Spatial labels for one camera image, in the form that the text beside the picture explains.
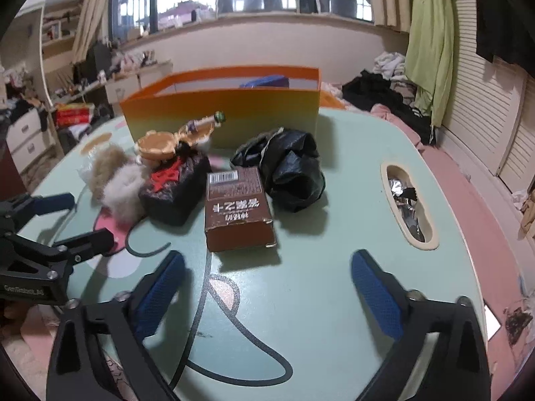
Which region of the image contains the anime figurine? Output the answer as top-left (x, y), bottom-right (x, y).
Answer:
top-left (134, 111), bottom-right (227, 164)

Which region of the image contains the orange cardboard box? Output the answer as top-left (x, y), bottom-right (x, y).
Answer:
top-left (121, 65), bottom-right (321, 148)

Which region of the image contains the black plastic bag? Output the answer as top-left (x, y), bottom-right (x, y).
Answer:
top-left (230, 128), bottom-right (326, 213)

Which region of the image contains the brown cardboard packet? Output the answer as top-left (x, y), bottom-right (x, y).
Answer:
top-left (205, 167), bottom-right (277, 253)

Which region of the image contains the green hanging cloth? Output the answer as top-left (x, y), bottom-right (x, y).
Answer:
top-left (405, 0), bottom-right (455, 128)

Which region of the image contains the clear plastic wrapped bundle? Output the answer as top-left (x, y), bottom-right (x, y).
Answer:
top-left (77, 156), bottom-right (95, 186)

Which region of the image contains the white fur pompom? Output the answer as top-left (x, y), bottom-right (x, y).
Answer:
top-left (102, 163), bottom-right (149, 226)

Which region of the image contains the black red patterned pouch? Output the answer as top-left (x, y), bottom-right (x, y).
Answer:
top-left (139, 150), bottom-right (211, 226)

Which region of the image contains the red flat box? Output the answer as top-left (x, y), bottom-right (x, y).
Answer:
top-left (55, 102), bottom-right (94, 128)

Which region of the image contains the blue tin box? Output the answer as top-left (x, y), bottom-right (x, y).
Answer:
top-left (239, 74), bottom-right (289, 89)

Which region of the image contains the brown fur pompom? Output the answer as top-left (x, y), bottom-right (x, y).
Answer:
top-left (88, 144), bottom-right (129, 201)

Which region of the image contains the white drawer cabinet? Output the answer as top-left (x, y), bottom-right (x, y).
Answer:
top-left (6, 109), bottom-right (55, 173)

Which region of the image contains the black clothes pile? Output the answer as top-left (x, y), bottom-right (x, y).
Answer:
top-left (341, 70), bottom-right (437, 146)

